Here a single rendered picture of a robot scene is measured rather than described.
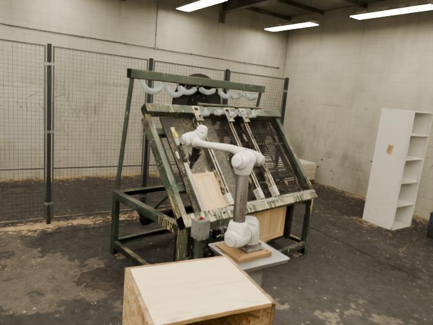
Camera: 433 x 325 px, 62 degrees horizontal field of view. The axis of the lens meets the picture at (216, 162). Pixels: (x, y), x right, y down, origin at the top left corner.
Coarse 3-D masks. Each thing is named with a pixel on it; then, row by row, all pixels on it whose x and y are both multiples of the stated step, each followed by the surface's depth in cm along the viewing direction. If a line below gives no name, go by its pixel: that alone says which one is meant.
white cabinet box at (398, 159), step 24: (384, 120) 622; (408, 120) 588; (384, 144) 623; (408, 144) 589; (384, 168) 625; (408, 168) 648; (384, 192) 626; (408, 192) 649; (384, 216) 627; (408, 216) 650
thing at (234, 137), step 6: (228, 108) 438; (228, 120) 427; (234, 120) 433; (228, 126) 431; (228, 132) 431; (234, 132) 430; (234, 138) 425; (234, 144) 425; (240, 144) 424; (252, 174) 410; (252, 180) 408; (252, 186) 409; (258, 186) 407; (258, 192) 402; (258, 198) 403
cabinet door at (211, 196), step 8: (200, 176) 368; (208, 176) 374; (200, 184) 363; (208, 184) 369; (216, 184) 376; (200, 192) 357; (208, 192) 364; (216, 192) 371; (208, 200) 359; (216, 200) 366; (224, 200) 372; (208, 208) 353
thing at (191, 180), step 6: (174, 132) 372; (174, 138) 369; (174, 144) 369; (180, 156) 363; (186, 162) 362; (186, 168) 358; (192, 180) 355; (192, 186) 352; (192, 192) 352; (198, 192) 353; (198, 198) 349; (198, 204) 346; (198, 210) 347; (204, 210) 346
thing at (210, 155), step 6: (192, 108) 398; (198, 114) 399; (204, 114) 391; (192, 120) 403; (198, 120) 395; (204, 150) 391; (210, 150) 389; (210, 156) 384; (210, 162) 385; (216, 162) 384; (216, 168) 380; (216, 174) 379; (216, 180) 379; (222, 180) 378; (222, 186) 373; (222, 192) 374; (228, 192) 373; (228, 198) 369; (228, 204) 368
